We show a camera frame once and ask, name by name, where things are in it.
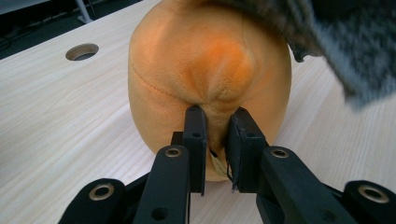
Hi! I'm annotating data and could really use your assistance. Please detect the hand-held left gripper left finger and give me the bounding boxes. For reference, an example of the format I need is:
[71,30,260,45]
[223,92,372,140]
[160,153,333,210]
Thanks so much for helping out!
[132,105,207,224]

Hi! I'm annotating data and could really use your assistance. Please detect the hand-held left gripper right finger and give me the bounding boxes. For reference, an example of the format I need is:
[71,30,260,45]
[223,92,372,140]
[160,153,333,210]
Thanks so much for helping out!
[225,107,359,224]

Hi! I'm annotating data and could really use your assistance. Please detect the orange plush toy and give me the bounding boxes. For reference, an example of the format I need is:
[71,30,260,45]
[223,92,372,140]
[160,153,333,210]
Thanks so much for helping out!
[127,0,292,182]

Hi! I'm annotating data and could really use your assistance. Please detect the grey fluffy towel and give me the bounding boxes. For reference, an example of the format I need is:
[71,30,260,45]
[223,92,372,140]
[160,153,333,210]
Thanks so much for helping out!
[218,0,396,108]

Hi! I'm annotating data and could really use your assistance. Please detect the white metal table frame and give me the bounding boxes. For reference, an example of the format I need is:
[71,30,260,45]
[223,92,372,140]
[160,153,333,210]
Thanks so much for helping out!
[74,0,94,25]

